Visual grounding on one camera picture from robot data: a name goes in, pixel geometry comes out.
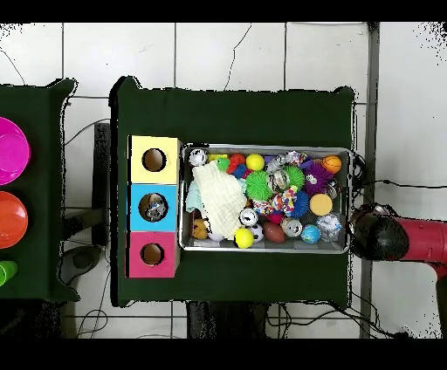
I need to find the clear mesh bin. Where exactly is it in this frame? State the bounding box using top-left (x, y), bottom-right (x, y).
top-left (180, 142), bottom-right (354, 254)

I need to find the purple spiky ball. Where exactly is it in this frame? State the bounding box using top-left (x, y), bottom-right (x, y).
top-left (303, 161), bottom-right (336, 197)

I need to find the wooden box with three holes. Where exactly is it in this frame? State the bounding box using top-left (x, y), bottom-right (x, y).
top-left (125, 134), bottom-right (184, 279)

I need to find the red silver soda can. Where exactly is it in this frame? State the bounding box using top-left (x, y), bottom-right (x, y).
top-left (189, 147), bottom-right (210, 168)

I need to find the plain green spiky ball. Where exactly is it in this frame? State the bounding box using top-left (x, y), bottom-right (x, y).
top-left (284, 163), bottom-right (307, 192)

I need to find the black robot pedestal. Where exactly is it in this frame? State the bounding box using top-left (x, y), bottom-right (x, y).
top-left (187, 299), bottom-right (322, 339)

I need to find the brown toy football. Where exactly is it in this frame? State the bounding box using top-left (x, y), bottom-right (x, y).
top-left (262, 222), bottom-right (288, 244)

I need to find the cream knitted cloth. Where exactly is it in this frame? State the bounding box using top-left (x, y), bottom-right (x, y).
top-left (191, 161), bottom-right (249, 237)

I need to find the green cup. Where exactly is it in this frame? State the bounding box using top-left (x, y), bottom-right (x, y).
top-left (0, 260), bottom-right (18, 287)

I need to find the black cable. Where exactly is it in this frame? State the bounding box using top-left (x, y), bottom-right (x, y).
top-left (352, 149), bottom-right (447, 191)

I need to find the pink plate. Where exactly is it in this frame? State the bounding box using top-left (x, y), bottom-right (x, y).
top-left (0, 117), bottom-right (32, 187)

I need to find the orange plate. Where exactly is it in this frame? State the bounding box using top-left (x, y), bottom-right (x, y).
top-left (0, 191), bottom-right (30, 250)

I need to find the yellow ball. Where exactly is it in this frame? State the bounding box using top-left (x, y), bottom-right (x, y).
top-left (233, 227), bottom-right (256, 250)
top-left (244, 153), bottom-right (266, 173)

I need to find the small globe ball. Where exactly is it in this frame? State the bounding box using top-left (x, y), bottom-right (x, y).
top-left (300, 223), bottom-right (322, 245)

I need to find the wooden toy burger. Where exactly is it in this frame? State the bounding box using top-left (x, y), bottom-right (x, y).
top-left (309, 193), bottom-right (334, 217)

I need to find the green spiky ball with eyes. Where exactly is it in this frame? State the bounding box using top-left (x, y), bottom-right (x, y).
top-left (244, 170), bottom-right (275, 203)

